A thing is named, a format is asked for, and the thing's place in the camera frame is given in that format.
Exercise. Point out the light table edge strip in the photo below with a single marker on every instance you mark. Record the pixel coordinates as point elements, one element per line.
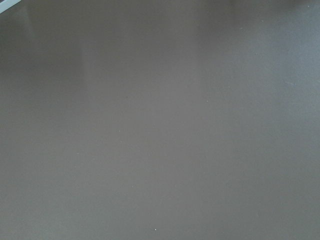
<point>6,4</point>

